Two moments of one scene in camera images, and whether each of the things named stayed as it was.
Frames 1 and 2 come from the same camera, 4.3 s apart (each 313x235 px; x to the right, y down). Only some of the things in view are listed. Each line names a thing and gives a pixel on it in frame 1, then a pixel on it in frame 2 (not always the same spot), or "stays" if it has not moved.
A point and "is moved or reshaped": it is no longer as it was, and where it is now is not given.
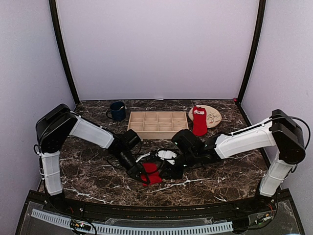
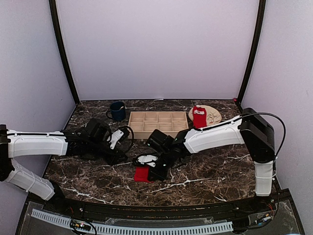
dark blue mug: (117, 111) stays
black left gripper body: (133, 170) → (111, 159)
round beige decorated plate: (213, 116) stays
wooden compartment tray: (157, 125) stays
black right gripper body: (178, 173) → (162, 173)
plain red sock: (150, 175) is moved or reshaped
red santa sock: (199, 125) stays
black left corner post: (53, 6) stays
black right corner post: (262, 9) stays
